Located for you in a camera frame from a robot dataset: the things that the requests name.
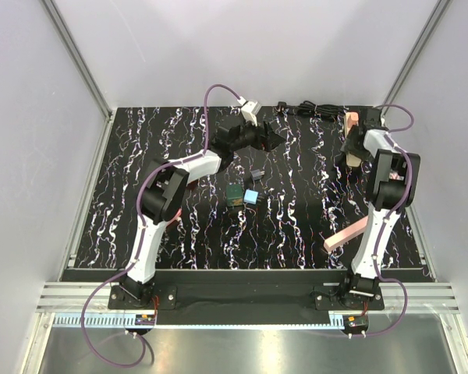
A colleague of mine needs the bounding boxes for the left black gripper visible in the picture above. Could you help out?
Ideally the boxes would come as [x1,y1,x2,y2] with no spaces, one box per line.
[229,115,284,153]

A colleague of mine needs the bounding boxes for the pink plug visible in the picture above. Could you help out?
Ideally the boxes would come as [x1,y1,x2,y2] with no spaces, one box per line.
[344,111,359,136]

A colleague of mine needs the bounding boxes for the grey plug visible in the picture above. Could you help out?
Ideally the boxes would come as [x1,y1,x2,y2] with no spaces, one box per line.
[250,169,265,182]

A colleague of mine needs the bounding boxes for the light blue plug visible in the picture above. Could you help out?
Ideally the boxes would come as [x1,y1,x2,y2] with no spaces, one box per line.
[243,189,261,205]

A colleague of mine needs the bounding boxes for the dark green plug adapter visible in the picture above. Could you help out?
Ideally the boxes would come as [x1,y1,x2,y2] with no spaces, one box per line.
[226,184,243,207]

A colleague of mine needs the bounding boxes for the pink power strip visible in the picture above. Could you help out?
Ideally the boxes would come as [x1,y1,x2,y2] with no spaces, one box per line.
[324,217,367,252]

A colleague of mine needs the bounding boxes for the wooden socket strip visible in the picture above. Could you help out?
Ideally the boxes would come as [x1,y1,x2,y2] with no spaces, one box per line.
[346,153,362,168]

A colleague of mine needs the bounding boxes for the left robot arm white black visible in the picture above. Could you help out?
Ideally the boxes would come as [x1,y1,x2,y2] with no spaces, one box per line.
[119,122,284,309]

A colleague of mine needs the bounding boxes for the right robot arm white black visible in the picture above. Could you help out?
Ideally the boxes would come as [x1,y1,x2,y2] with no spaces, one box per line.
[338,107,420,309]

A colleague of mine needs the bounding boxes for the black plug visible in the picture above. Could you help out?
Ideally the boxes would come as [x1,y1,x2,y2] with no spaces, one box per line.
[276,101,288,114]

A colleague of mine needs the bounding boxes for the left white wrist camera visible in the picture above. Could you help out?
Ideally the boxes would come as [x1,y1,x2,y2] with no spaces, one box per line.
[241,101,261,125]

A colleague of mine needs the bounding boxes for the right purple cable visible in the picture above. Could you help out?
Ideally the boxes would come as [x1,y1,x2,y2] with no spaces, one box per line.
[370,104,414,337]

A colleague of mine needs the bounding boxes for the purple cable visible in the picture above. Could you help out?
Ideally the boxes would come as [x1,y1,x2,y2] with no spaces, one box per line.
[80,83,245,368]
[370,104,414,337]

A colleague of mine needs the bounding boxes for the black coiled cable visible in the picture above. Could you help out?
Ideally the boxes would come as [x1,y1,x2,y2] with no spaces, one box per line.
[292,100,342,123]

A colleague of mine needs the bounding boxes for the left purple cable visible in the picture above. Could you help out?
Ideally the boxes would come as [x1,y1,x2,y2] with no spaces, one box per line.
[80,83,245,368]

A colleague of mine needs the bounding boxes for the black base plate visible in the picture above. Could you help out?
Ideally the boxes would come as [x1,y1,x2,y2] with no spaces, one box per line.
[60,267,432,326]

